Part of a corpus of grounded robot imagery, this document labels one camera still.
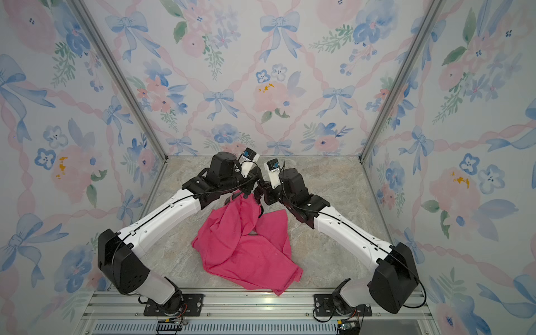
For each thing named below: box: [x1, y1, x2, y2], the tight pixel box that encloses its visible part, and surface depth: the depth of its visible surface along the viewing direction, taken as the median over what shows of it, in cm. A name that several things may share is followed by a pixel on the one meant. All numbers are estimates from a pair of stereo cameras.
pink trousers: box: [191, 191, 303, 296], surface depth 83 cm
